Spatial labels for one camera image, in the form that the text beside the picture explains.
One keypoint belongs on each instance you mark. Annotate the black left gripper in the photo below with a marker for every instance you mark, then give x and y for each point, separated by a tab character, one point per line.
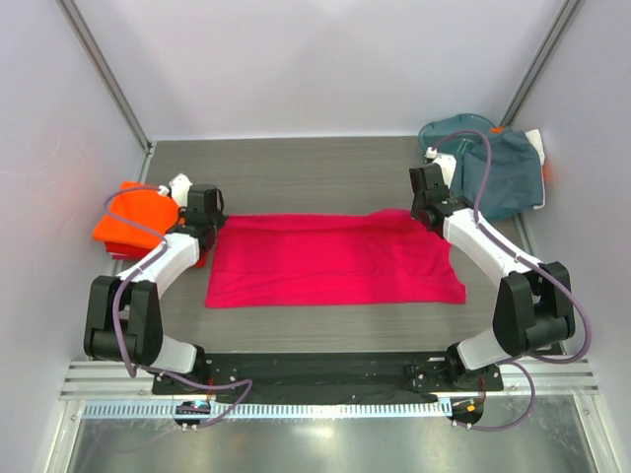
220	218

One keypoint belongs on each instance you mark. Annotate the front aluminium frame beam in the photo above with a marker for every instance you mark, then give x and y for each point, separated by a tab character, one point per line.
109	380

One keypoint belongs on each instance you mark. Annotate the pink t shirt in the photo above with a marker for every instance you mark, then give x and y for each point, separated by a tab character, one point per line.
309	259

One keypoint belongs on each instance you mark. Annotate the teal plastic basket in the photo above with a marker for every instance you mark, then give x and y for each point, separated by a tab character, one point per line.
434	131

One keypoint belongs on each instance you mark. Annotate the white cloth in basket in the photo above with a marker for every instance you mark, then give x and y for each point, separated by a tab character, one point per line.
535	139

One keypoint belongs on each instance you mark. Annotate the right aluminium frame post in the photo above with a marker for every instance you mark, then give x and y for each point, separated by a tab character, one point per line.
562	21

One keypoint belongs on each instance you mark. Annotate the grey blue t shirt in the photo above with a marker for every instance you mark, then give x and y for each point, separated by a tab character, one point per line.
515	181

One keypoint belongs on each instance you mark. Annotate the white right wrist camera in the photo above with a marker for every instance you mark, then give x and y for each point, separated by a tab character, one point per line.
446	163

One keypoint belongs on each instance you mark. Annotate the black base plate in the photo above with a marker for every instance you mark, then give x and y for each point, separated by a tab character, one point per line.
347	378

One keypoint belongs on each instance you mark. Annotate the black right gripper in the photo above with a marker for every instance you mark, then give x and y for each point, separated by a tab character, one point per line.
424	215

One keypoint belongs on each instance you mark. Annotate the orange folded t shirt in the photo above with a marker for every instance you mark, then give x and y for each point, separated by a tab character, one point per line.
144	207

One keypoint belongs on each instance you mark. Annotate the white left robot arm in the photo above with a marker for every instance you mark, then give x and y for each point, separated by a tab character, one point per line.
124	318

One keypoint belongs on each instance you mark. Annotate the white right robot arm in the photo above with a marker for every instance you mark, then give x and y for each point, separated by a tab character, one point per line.
532	309

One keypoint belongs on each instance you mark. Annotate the left aluminium frame post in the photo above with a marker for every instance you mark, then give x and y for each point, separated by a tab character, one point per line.
82	31

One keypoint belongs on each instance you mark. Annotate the slotted metal cable rail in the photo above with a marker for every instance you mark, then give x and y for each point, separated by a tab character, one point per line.
197	409

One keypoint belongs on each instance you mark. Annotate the aluminium frame post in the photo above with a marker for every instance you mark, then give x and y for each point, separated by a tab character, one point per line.
562	21
82	31

